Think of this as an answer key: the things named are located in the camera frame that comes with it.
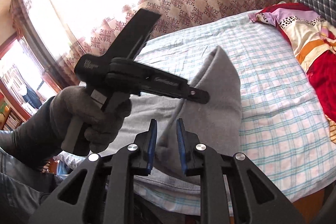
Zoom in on grey gloved left hand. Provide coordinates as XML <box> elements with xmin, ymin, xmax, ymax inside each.
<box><xmin>50</xmin><ymin>86</ymin><xmax>131</xmax><ymax>156</ymax></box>

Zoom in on black sleeved left forearm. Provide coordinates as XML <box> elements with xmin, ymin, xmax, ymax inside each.
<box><xmin>0</xmin><ymin>95</ymin><xmax>66</xmax><ymax>224</ymax></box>

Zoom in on plaid pink blue bedsheet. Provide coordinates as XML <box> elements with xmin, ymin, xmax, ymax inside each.
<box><xmin>55</xmin><ymin>9</ymin><xmax>336</xmax><ymax>217</ymax></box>

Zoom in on grey knit pants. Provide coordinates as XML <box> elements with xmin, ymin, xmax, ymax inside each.
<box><xmin>100</xmin><ymin>47</ymin><xmax>242</xmax><ymax>207</ymax></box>

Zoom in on brown wooden door frame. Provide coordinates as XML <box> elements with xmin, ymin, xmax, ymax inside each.
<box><xmin>0</xmin><ymin>32</ymin><xmax>64</xmax><ymax>122</ymax></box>

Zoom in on wooden bookshelf with books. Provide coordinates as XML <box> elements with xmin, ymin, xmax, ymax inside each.
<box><xmin>1</xmin><ymin>91</ymin><xmax>30</xmax><ymax>131</ymax></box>

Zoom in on colourful red floral quilt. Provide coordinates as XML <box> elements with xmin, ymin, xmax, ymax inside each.
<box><xmin>249</xmin><ymin>2</ymin><xmax>335</xmax><ymax>143</ymax></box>

